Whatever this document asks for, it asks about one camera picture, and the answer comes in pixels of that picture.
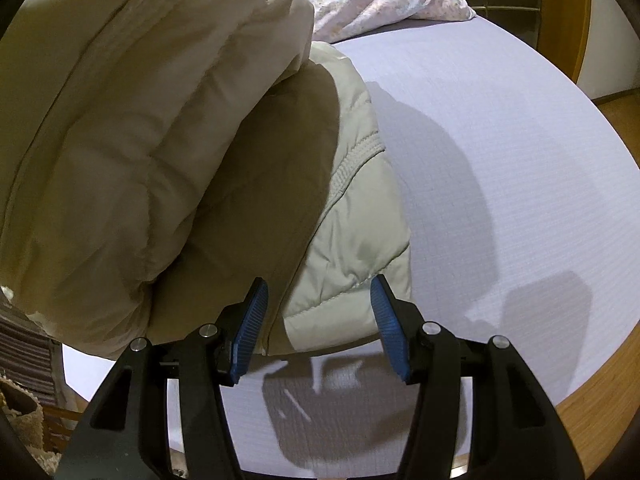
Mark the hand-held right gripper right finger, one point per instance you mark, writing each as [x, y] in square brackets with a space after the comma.
[390, 330]

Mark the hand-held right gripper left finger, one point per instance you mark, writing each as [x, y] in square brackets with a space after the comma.
[247, 335]

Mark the light grey puffer jacket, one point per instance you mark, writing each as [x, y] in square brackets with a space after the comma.
[150, 160]

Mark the bed with lavender sheet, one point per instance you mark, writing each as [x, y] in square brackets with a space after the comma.
[500, 185]

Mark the wooden chair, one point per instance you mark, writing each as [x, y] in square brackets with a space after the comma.
[55, 430]

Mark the striped brown mat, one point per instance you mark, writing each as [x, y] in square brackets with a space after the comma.
[25, 355]

